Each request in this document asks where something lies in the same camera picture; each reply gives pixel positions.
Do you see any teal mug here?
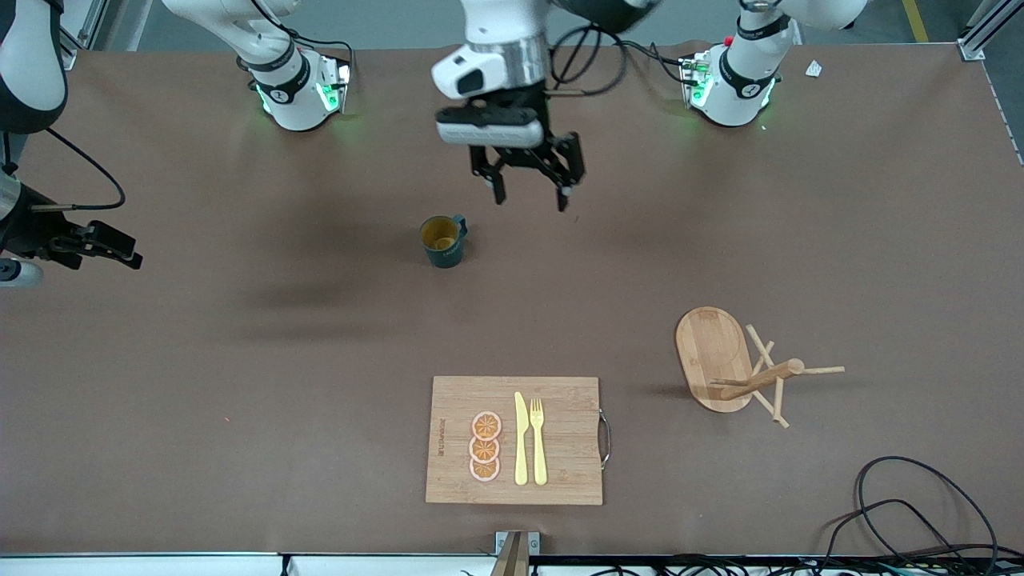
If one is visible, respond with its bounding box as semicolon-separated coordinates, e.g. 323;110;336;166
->
420;214;469;270

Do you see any white table edge rail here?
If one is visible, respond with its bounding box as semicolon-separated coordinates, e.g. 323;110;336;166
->
0;552;497;576

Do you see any table cover sheet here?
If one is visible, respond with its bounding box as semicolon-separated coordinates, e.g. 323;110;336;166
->
0;42;1024;557

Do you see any wooden cutting board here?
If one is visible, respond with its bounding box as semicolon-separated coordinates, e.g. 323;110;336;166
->
425;376;613;506

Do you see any metal bracket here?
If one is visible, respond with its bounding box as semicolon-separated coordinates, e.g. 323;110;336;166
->
490;530;541;576

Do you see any yellow plastic knife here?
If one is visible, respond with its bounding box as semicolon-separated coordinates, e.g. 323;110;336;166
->
514;391;530;486

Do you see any yellow plastic fork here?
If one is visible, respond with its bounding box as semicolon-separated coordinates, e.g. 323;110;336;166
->
530;398;549;486

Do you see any aluminium frame profile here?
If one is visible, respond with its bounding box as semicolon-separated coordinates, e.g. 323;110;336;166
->
956;0;1024;61
60;0;109;69

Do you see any wooden mug rack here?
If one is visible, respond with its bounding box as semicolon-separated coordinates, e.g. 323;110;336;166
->
675;306;846;429

